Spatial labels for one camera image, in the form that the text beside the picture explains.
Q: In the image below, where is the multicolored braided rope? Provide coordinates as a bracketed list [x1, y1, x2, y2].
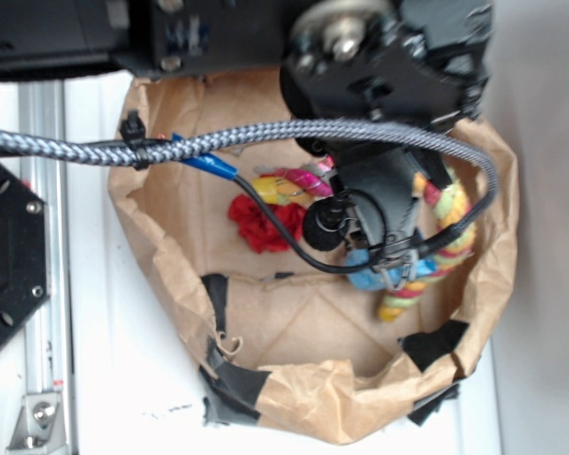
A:
[250, 158, 478, 323]

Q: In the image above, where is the metal corner bracket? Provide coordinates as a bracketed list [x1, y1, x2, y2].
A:
[6, 391, 65, 454]

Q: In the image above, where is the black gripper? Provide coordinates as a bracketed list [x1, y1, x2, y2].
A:
[280, 1, 496, 289]

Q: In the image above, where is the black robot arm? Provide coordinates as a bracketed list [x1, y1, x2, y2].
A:
[0, 1, 498, 282]

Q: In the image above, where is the brown paper bag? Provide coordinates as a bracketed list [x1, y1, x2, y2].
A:
[107, 70, 521, 446]

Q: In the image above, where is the grey braided cable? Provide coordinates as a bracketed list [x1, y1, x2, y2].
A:
[0, 118, 499, 260]

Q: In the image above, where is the aluminium rail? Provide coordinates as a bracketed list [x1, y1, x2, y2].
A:
[17, 80, 72, 455]

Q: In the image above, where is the red crumpled paper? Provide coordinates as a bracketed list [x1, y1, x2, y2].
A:
[228, 194, 306, 253]

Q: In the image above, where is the black octagonal mount plate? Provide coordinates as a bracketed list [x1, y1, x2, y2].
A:
[0, 164, 47, 351]

